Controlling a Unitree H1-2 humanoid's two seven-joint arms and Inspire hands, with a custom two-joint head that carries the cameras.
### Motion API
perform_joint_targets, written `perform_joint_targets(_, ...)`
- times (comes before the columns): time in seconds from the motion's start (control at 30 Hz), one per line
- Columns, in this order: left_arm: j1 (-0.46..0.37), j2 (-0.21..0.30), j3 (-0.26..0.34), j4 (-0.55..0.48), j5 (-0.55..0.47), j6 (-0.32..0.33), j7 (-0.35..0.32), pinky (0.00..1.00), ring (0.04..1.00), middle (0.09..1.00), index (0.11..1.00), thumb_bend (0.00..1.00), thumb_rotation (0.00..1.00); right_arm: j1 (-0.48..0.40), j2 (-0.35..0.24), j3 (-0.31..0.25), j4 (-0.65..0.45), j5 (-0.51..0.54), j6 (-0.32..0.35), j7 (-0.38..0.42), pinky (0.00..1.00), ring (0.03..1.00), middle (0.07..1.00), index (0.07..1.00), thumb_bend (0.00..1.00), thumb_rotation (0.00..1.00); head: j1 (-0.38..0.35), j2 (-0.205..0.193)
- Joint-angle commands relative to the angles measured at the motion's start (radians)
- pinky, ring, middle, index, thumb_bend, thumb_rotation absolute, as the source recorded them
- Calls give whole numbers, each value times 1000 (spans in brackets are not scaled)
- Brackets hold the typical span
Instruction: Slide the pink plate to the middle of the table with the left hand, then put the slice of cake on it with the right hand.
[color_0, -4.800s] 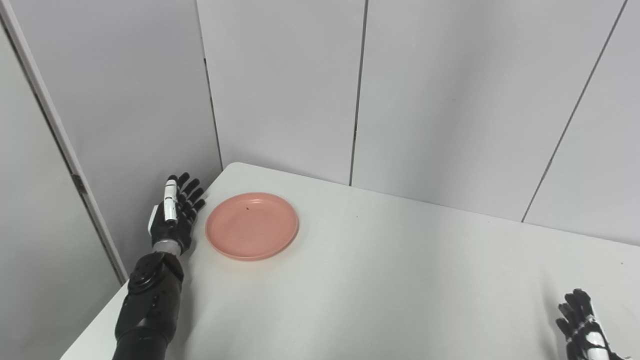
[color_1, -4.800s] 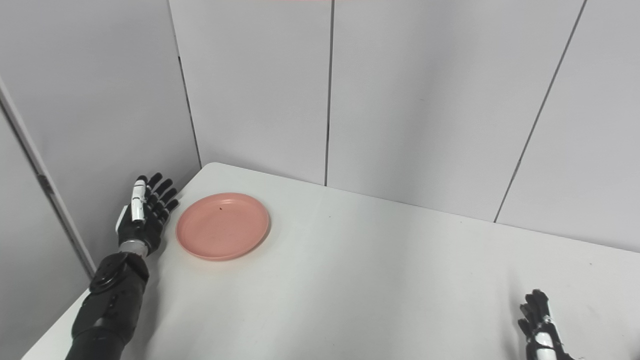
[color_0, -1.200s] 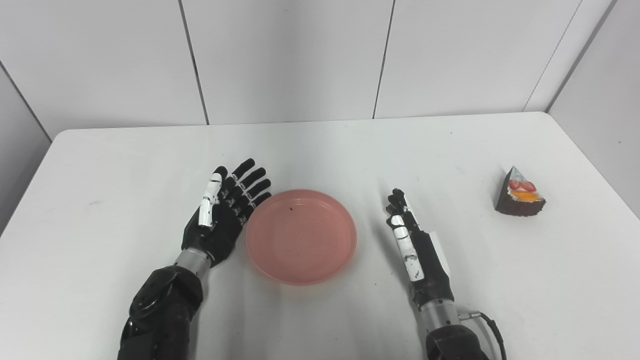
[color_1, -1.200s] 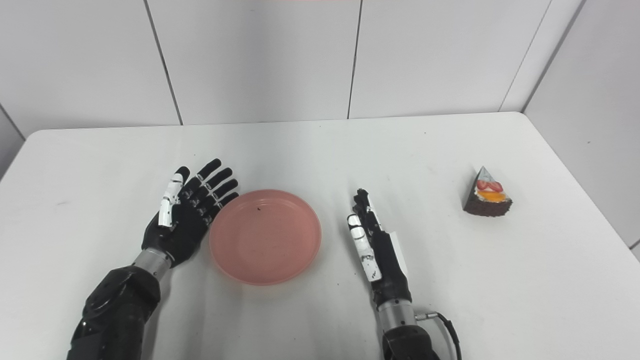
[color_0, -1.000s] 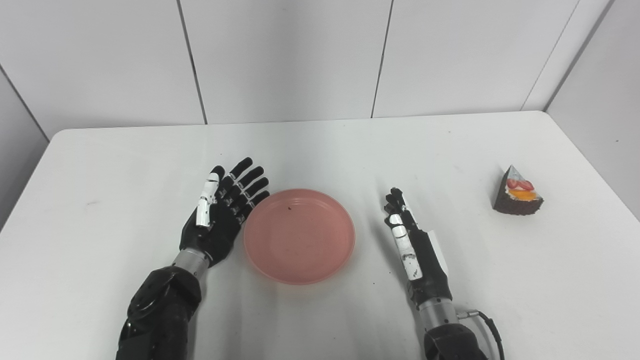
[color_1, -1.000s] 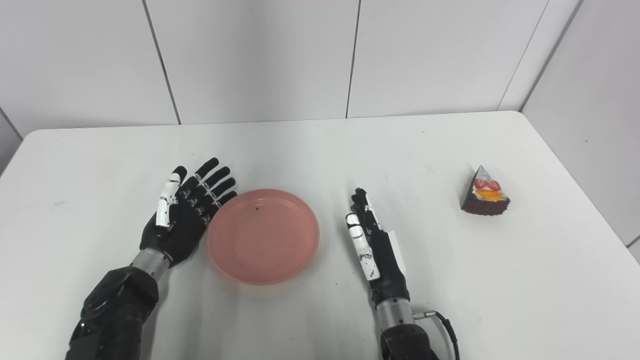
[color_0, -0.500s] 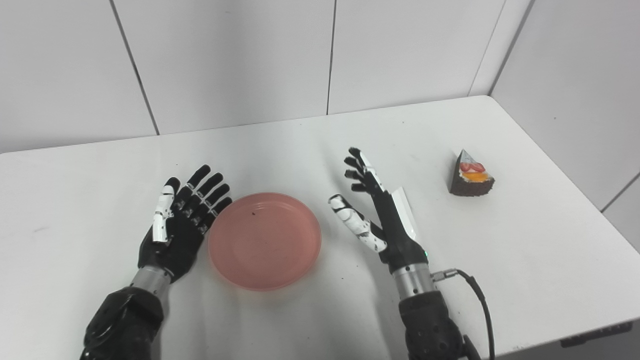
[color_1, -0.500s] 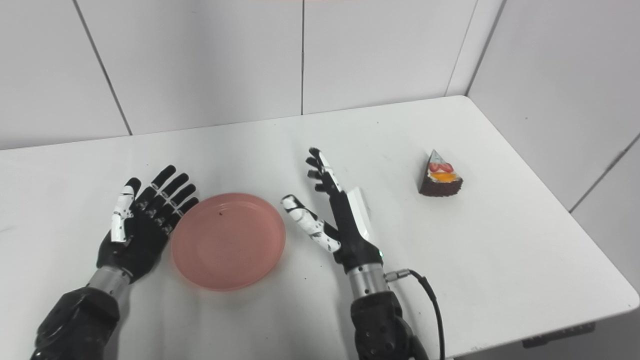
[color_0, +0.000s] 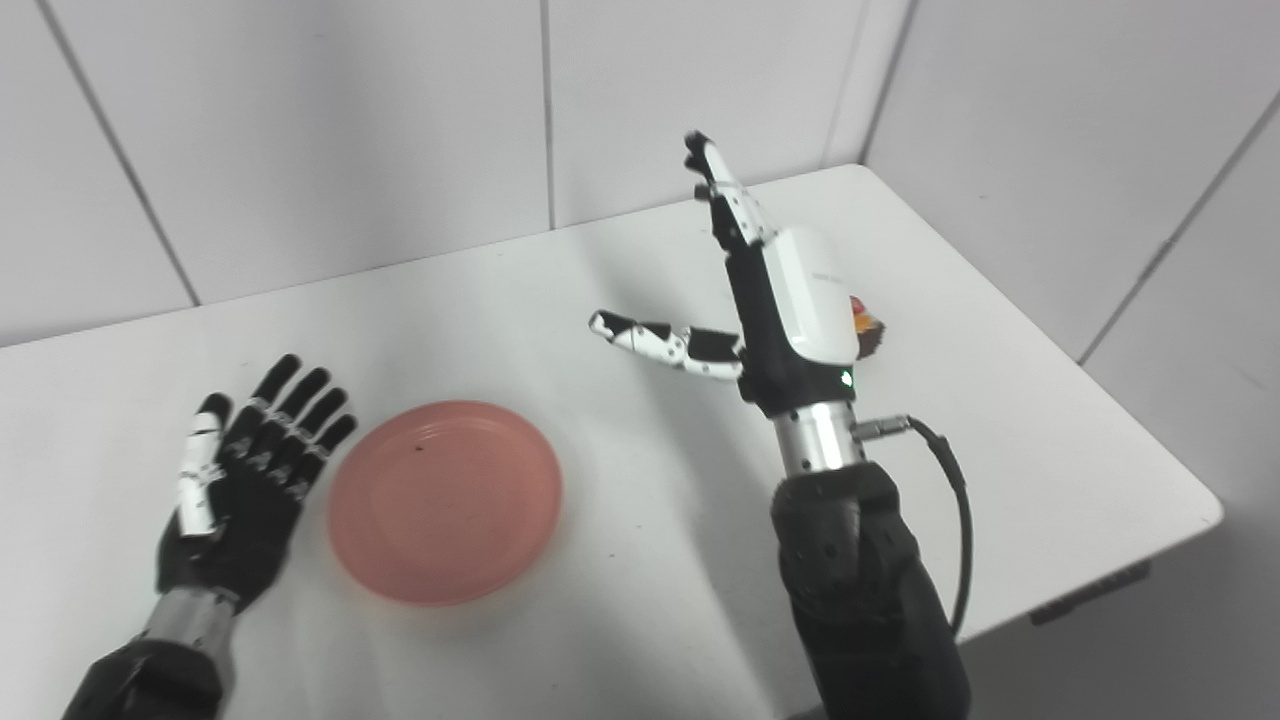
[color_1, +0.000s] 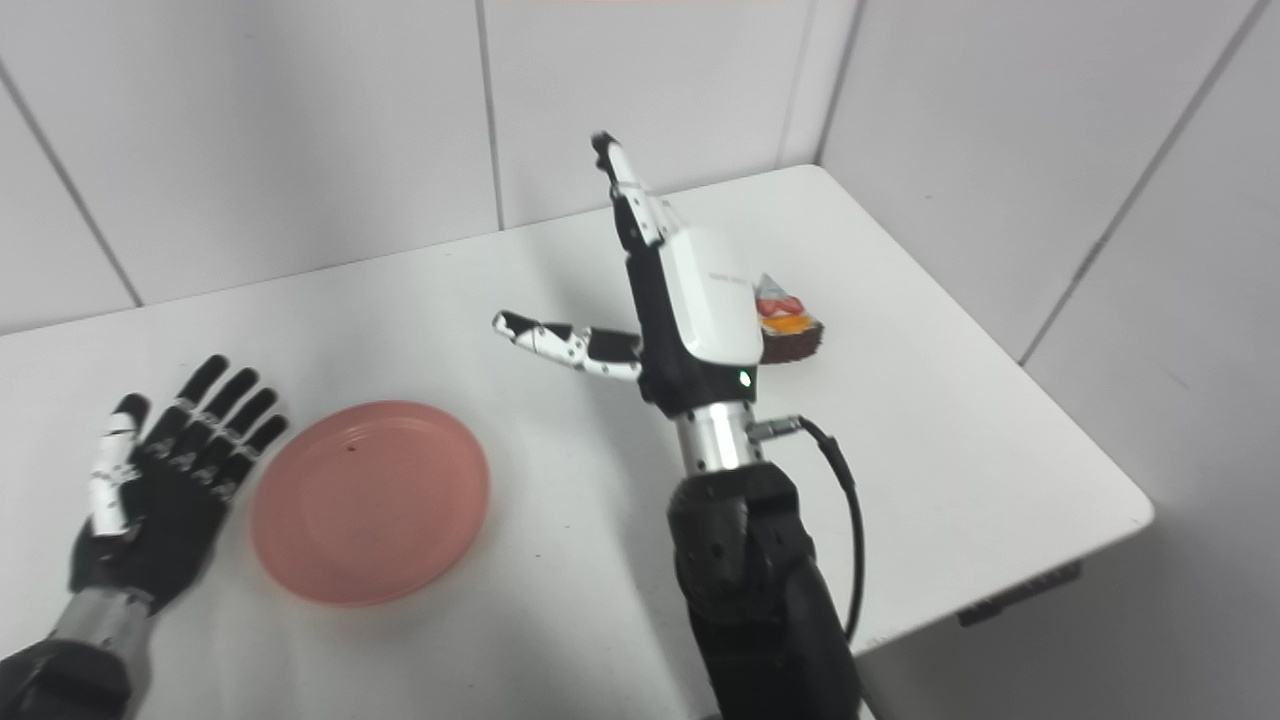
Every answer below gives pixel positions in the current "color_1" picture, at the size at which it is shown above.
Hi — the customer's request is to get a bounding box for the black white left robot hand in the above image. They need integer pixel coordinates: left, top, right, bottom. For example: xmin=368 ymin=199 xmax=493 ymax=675
xmin=68 ymin=355 xmax=290 ymax=613

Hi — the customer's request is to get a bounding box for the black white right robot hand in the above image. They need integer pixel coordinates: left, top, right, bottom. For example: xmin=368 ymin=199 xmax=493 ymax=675
xmin=492 ymin=131 xmax=766 ymax=419

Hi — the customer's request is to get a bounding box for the chocolate cake slice with fruit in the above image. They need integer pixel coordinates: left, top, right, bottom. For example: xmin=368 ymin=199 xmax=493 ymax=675
xmin=752 ymin=273 xmax=826 ymax=366

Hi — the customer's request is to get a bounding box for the pink round plate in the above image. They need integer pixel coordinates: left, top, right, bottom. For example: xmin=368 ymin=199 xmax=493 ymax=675
xmin=251 ymin=401 xmax=491 ymax=608

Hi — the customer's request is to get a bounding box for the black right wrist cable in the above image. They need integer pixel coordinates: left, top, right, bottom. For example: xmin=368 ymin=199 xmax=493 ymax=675
xmin=748 ymin=415 xmax=866 ymax=643

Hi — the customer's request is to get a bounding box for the black under-table bracket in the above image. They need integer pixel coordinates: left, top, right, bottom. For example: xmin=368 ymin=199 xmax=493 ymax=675
xmin=955 ymin=562 xmax=1084 ymax=628

